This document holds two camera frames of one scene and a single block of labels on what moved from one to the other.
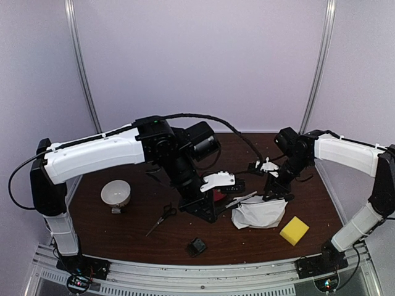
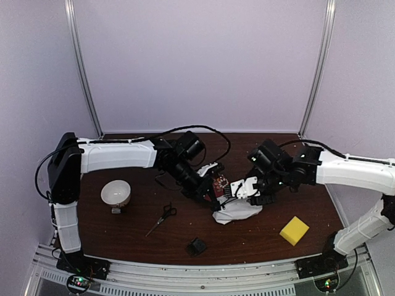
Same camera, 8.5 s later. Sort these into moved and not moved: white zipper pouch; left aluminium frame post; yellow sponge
Moved: white zipper pouch
Not moved: yellow sponge; left aluminium frame post
